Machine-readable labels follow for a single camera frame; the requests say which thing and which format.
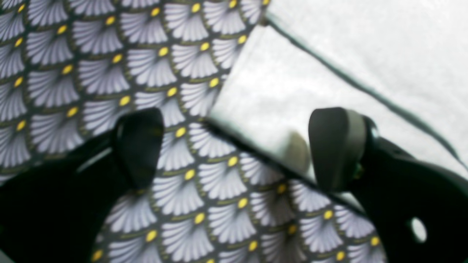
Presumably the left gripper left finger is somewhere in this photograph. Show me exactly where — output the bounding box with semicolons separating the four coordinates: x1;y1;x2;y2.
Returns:
0;108;165;263

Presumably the light grey T-shirt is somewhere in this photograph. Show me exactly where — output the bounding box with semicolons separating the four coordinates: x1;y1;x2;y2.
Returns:
208;0;468;183

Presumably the fan-patterned table cloth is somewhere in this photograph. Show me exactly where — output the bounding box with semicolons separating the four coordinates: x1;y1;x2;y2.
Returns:
1;0;387;263

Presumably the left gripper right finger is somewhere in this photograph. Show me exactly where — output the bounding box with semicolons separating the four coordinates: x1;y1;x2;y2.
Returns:
309;107;468;263

